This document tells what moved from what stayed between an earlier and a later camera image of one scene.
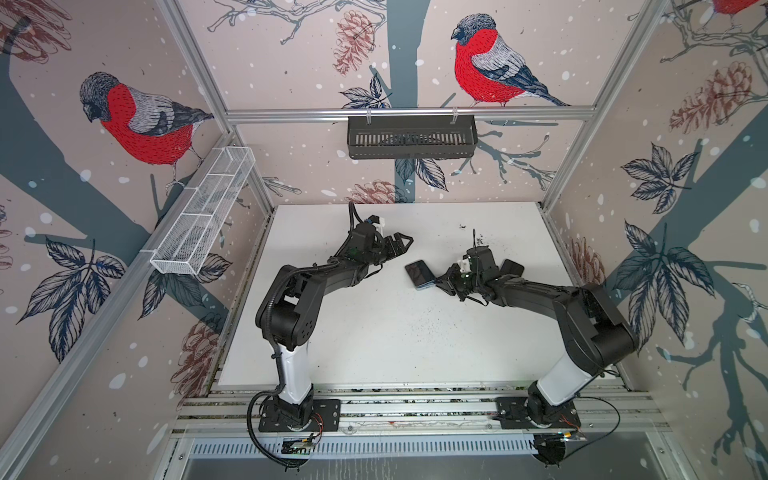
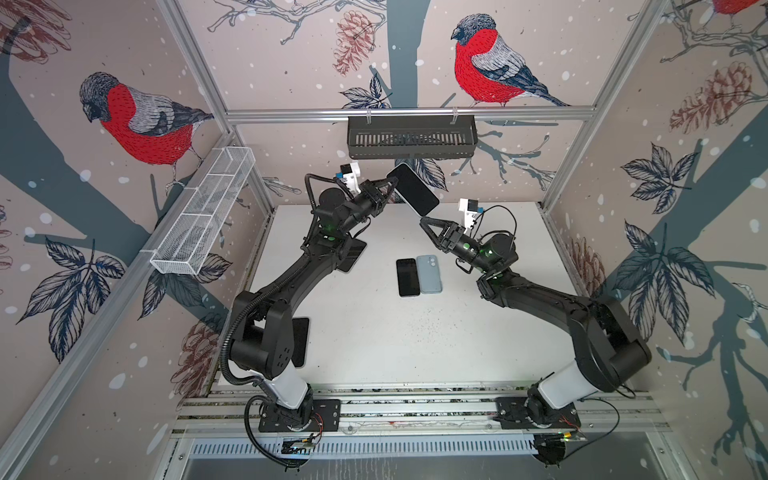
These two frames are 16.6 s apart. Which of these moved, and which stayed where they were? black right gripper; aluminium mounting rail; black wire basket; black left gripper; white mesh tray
Moved: black left gripper; black right gripper
Stayed: black wire basket; aluminium mounting rail; white mesh tray
